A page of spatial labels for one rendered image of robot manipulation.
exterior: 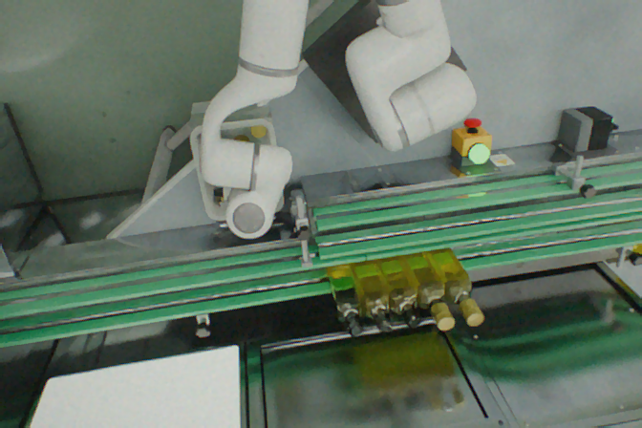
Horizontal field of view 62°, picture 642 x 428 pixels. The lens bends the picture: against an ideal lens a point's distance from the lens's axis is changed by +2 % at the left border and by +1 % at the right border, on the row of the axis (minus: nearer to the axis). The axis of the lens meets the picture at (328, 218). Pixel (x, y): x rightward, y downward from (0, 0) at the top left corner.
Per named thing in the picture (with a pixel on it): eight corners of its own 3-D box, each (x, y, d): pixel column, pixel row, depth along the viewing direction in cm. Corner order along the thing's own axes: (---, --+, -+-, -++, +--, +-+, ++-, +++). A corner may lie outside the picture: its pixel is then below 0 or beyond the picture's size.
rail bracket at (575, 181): (546, 172, 122) (580, 200, 111) (551, 143, 118) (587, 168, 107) (563, 170, 122) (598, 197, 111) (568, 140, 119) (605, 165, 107)
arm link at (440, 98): (454, 88, 98) (490, 119, 84) (390, 120, 99) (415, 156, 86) (438, 40, 93) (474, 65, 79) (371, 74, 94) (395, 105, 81)
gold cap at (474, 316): (463, 314, 107) (472, 330, 103) (455, 305, 105) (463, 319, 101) (478, 305, 106) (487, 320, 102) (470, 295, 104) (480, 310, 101)
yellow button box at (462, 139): (450, 154, 130) (461, 167, 123) (451, 125, 126) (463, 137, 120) (477, 150, 130) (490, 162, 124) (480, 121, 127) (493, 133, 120)
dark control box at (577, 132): (556, 139, 133) (574, 153, 125) (561, 109, 128) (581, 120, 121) (587, 135, 133) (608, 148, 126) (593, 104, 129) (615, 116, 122)
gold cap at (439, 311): (429, 317, 106) (437, 332, 102) (430, 303, 104) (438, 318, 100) (446, 314, 106) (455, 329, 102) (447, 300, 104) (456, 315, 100)
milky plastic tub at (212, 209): (209, 203, 125) (208, 223, 118) (189, 114, 114) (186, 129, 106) (282, 194, 127) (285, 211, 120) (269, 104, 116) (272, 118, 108)
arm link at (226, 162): (297, 55, 79) (278, 178, 90) (209, 40, 76) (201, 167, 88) (300, 74, 72) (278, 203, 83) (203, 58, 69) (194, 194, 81)
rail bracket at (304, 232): (296, 246, 120) (303, 280, 109) (288, 181, 111) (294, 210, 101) (309, 245, 120) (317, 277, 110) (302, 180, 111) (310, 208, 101)
